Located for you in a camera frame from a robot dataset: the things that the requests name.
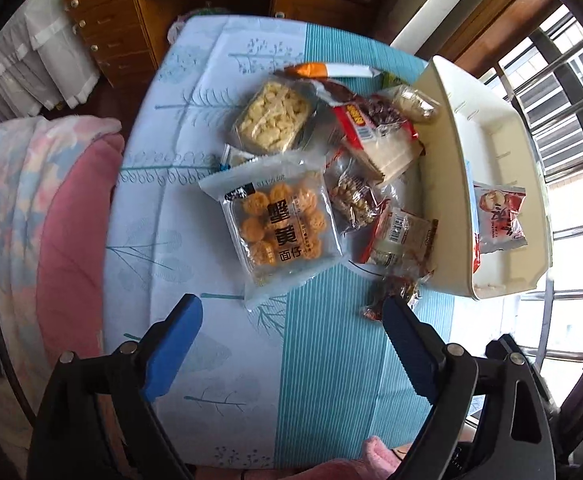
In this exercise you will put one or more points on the clear walnut snack packet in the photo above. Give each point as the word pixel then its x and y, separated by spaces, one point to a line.
pixel 351 195

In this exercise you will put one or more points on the red and white snack packet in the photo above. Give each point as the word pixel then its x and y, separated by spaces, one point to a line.
pixel 501 215

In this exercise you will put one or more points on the small blue white packet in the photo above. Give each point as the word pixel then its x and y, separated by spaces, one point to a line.
pixel 234 156

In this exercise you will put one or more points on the window with steel grille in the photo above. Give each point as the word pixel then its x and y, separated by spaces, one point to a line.
pixel 571 110

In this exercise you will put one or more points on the clear rice cake packet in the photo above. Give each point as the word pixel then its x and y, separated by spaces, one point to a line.
pixel 416 104

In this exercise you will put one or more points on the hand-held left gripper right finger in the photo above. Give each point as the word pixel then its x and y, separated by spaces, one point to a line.
pixel 411 350

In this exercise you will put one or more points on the yellow cracker tray packet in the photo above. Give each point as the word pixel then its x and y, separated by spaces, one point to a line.
pixel 271 115

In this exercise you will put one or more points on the brown wooden desk with drawers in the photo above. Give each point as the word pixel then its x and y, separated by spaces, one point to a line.
pixel 111 25

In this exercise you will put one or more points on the dark red candy packet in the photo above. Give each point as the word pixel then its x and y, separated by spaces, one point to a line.
pixel 406 285

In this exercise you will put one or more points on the white curtain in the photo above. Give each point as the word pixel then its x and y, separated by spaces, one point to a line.
pixel 21 70

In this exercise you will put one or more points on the clear barcode cake packet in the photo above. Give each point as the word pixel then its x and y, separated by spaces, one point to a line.
pixel 401 235

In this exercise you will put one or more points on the small green snack packet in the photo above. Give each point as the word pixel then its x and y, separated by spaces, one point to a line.
pixel 391 80

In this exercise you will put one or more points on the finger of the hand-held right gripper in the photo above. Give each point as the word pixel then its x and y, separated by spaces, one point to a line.
pixel 501 346

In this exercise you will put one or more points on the brown wooden window frame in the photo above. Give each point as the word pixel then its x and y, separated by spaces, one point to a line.
pixel 501 15

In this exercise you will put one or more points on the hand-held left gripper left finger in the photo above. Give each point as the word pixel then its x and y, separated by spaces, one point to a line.
pixel 171 350

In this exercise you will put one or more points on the white plastic storage bin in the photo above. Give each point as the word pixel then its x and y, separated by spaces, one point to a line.
pixel 451 125

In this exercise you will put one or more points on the orange and white snack packet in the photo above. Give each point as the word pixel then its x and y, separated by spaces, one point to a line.
pixel 321 69

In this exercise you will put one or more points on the cream wafer packet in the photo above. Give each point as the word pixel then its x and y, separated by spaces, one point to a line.
pixel 386 155

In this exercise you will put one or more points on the pink and blue blanket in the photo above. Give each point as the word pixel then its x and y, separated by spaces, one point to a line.
pixel 46 210

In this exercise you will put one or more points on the white plastic bag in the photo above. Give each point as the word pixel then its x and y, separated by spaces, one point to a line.
pixel 175 30

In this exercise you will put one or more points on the pink fleece clothing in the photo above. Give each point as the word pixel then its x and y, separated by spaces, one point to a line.
pixel 371 460

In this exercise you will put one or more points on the orange noodle ball snack packet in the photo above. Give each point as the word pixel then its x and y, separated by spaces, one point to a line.
pixel 276 225

